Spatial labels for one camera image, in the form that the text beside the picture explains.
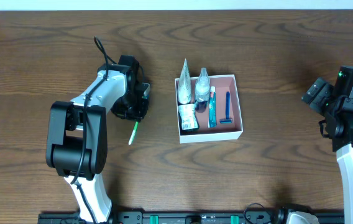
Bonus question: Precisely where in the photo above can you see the green toothpaste tube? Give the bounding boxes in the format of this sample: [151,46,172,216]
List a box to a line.
[208,86,217,128]

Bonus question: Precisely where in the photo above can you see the green white soap packet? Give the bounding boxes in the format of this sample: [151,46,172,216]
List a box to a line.
[178,104,199,131]

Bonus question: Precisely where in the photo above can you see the white box with pink inside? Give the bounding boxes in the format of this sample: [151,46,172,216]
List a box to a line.
[176,75,243,144]

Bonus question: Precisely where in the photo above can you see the green white toothbrush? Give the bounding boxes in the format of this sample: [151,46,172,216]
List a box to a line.
[128,121,139,145]

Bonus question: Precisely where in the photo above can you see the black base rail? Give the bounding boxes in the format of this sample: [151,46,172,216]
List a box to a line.
[37,202,345,224]

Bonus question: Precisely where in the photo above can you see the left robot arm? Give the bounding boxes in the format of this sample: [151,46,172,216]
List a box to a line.
[45,55,150,223]

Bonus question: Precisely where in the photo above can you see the blue disposable razor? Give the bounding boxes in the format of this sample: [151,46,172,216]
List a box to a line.
[219,91,232,124]

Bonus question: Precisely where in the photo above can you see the blue hand soap pump bottle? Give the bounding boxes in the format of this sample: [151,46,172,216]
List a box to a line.
[195,68,210,113]

